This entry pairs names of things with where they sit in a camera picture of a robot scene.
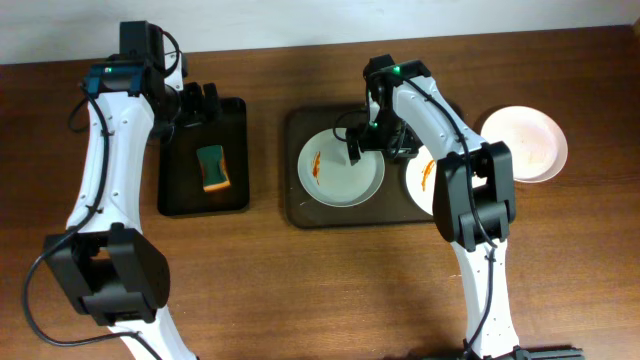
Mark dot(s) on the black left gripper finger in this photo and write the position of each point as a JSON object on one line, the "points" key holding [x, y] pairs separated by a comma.
{"points": [[211, 104], [192, 103]]}

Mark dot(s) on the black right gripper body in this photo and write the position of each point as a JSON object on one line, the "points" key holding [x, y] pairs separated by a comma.
{"points": [[361, 141]]}

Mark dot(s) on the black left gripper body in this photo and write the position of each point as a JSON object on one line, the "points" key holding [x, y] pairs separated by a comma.
{"points": [[195, 101]]}

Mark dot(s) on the white plate with stain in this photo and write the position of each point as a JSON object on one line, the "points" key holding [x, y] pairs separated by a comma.
{"points": [[325, 172]]}

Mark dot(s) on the green and orange sponge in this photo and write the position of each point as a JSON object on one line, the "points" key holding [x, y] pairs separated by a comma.
{"points": [[213, 168]]}

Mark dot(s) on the pinkish white plate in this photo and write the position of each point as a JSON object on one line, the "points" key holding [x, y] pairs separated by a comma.
{"points": [[538, 145]]}

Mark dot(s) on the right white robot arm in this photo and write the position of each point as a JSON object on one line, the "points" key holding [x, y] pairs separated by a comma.
{"points": [[474, 194]]}

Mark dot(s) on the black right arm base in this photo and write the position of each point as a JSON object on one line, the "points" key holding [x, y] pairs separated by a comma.
{"points": [[544, 353]]}

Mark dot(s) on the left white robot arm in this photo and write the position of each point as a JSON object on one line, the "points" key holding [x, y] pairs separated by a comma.
{"points": [[105, 266]]}

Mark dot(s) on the large brown tray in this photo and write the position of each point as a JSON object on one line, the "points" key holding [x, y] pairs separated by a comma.
{"points": [[391, 204]]}

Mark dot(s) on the small black tray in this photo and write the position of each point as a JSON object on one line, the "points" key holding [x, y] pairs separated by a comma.
{"points": [[181, 186]]}

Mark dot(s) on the white plate right side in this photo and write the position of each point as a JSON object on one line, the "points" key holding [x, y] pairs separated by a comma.
{"points": [[420, 178]]}

